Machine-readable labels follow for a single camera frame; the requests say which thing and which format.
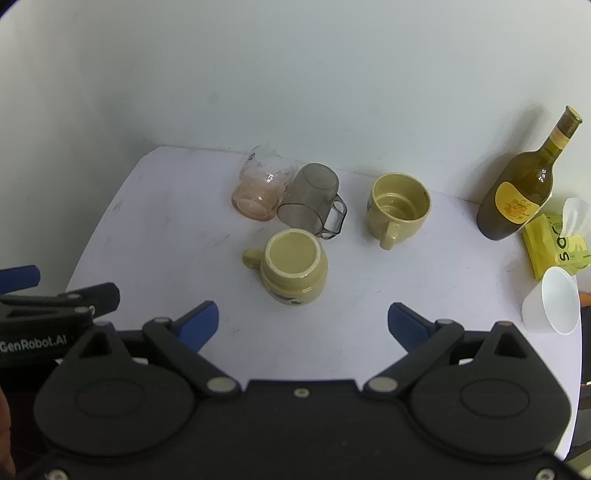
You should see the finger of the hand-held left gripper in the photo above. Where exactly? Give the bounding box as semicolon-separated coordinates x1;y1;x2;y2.
0;283;122;321
0;264;41;294

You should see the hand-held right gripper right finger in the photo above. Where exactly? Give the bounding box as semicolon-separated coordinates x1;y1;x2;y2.
364;302;543;400

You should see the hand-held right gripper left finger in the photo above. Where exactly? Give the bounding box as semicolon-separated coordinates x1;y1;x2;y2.
60;300;242;400

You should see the yellow patterned ceramic mug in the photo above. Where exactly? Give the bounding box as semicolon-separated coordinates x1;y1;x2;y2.
242;228;329;306

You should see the pink glass cup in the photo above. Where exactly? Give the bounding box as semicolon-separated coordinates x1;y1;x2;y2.
231;144;298;223

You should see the white paper cup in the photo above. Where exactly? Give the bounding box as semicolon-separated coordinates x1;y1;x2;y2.
522;266;580;335

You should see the plain yellow ceramic mug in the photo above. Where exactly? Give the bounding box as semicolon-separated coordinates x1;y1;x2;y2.
367;172;433;250

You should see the yellow tissue packet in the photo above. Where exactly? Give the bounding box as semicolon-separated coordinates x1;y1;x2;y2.
522;198;591;280

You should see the olive glass wine bottle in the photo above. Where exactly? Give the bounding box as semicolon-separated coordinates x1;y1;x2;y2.
476;106;583;241

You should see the grey transparent plastic mug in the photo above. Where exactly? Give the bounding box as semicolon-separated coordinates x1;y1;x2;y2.
276;162;348;240

